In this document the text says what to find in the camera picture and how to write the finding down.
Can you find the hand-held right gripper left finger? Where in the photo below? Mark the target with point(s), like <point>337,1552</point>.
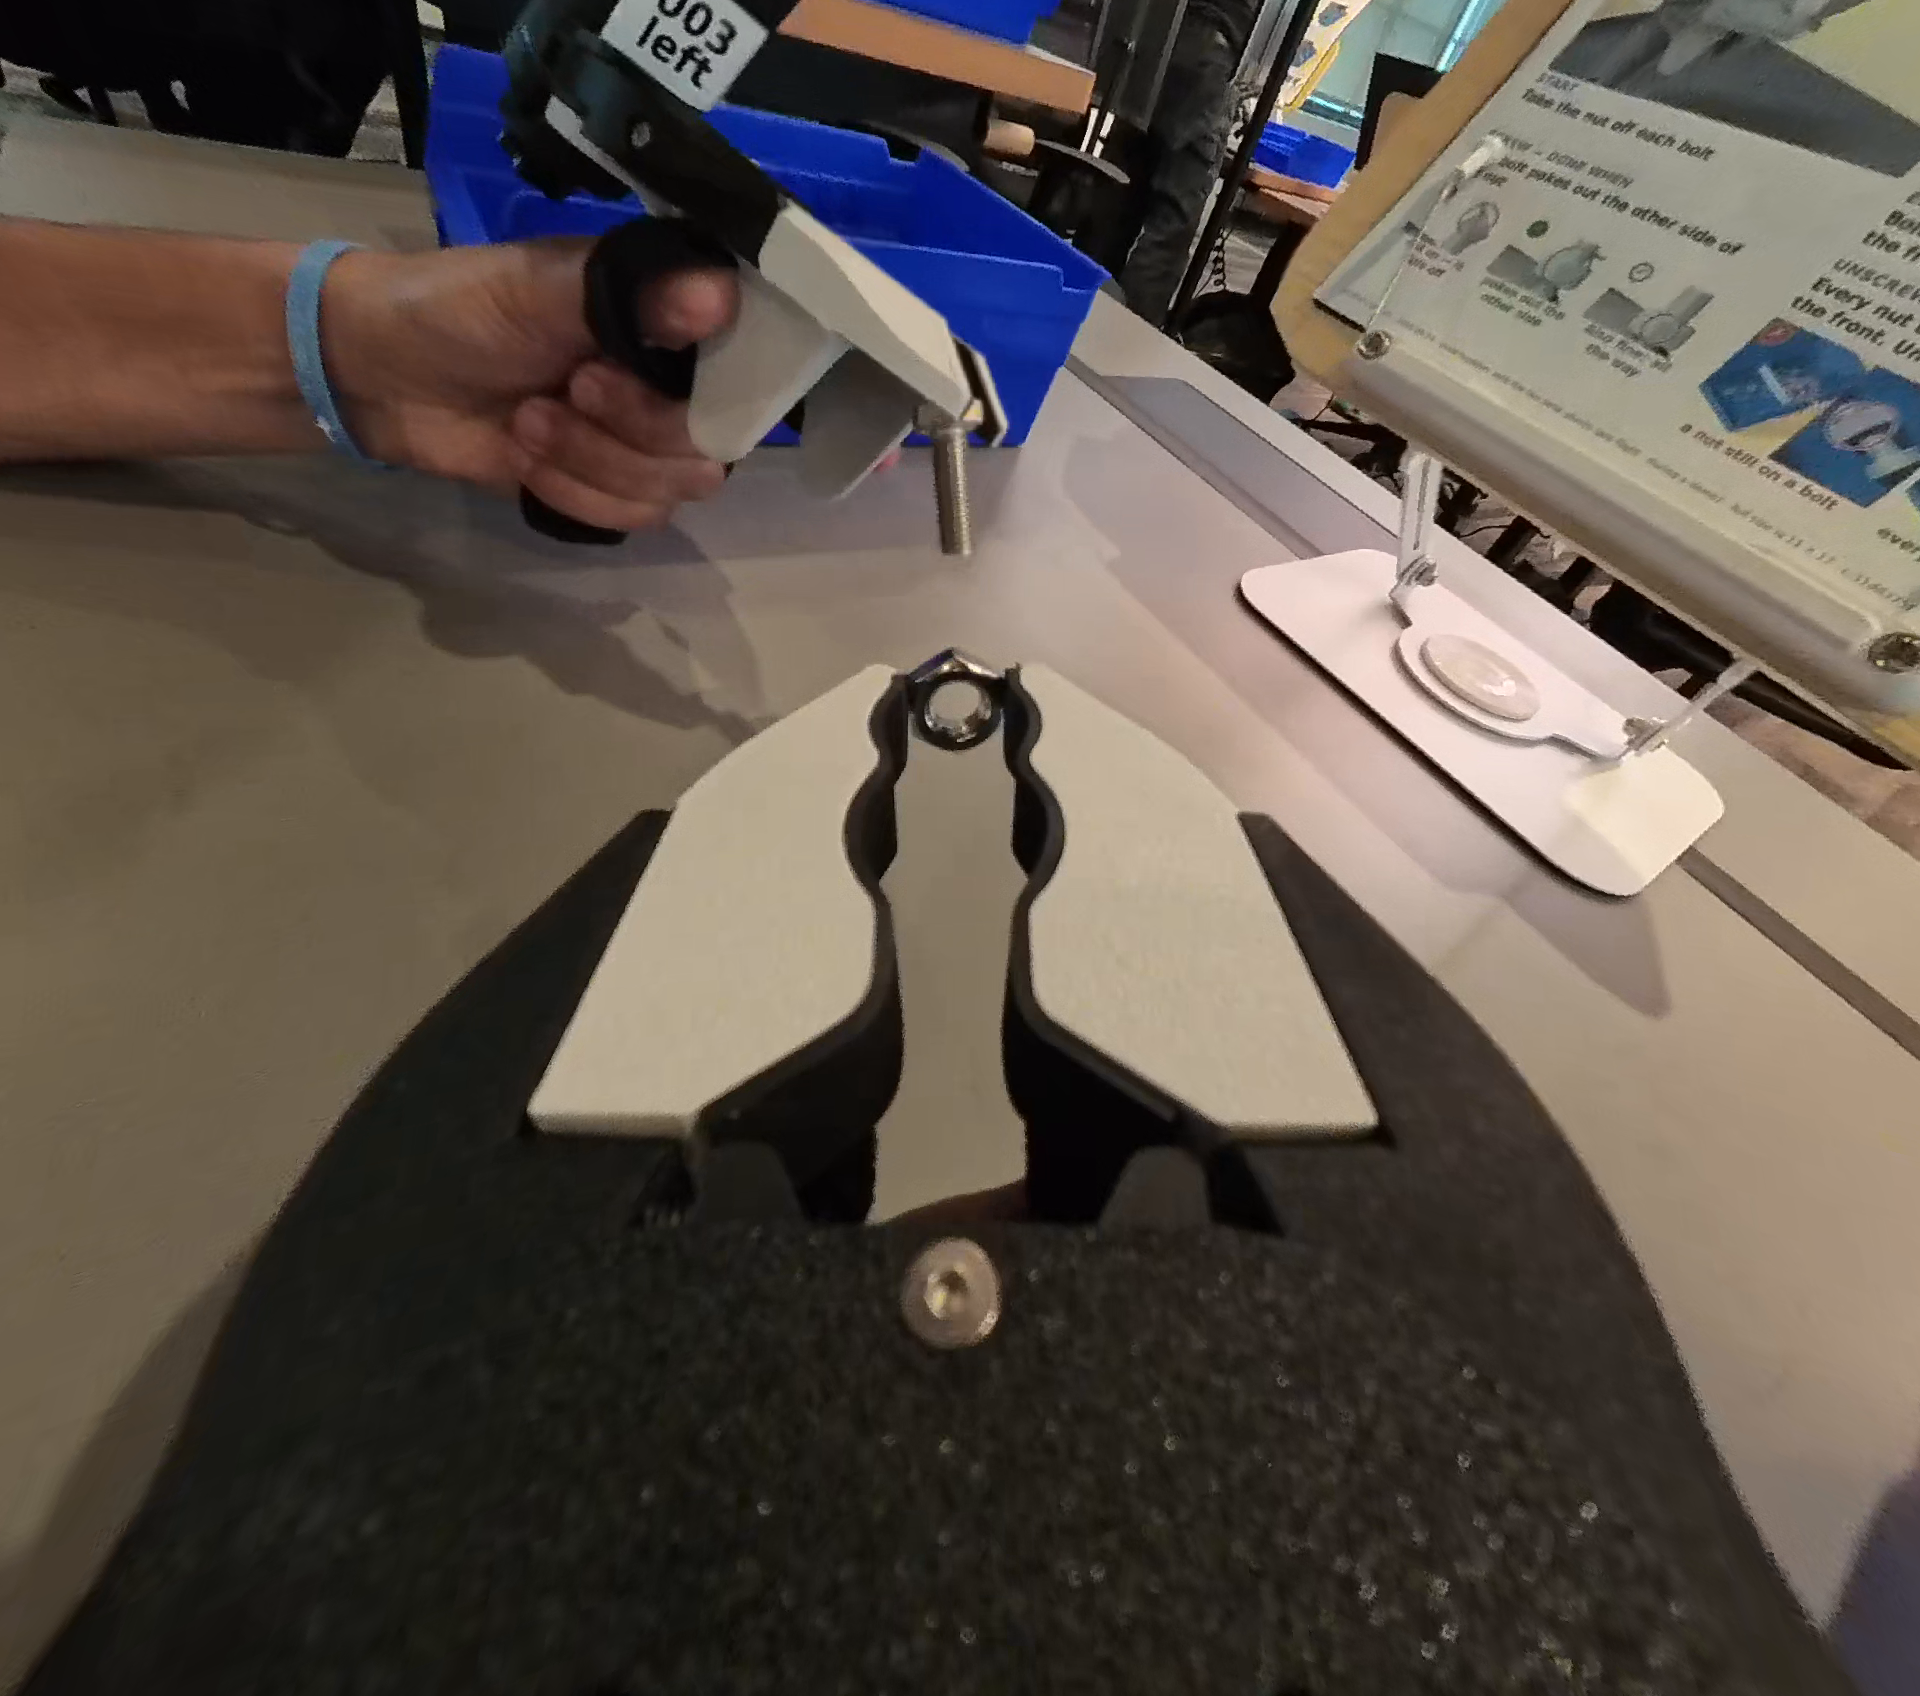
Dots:
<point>721,946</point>

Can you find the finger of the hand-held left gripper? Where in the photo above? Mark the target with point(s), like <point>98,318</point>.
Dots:
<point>765,390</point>
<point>871,301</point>

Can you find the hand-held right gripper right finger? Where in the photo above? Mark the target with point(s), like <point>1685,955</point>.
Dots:
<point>1201,960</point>

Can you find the blue plastic bin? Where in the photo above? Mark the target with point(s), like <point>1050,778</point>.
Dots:
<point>991,286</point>

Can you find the steel hex bolt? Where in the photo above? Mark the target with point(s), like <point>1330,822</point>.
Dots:
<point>955,496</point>

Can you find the steel hex nut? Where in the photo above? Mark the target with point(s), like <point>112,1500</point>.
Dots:
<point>952,681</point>

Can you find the person's left hand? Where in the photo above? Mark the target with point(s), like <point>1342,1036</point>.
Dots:
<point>464,346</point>

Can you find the blue wristband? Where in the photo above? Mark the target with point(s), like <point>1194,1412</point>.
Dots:
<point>305,346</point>

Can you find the wooden instruction board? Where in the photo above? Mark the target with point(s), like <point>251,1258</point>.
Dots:
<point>1440,120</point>

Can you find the printed instruction sheet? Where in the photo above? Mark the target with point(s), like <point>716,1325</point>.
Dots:
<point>1725,226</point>

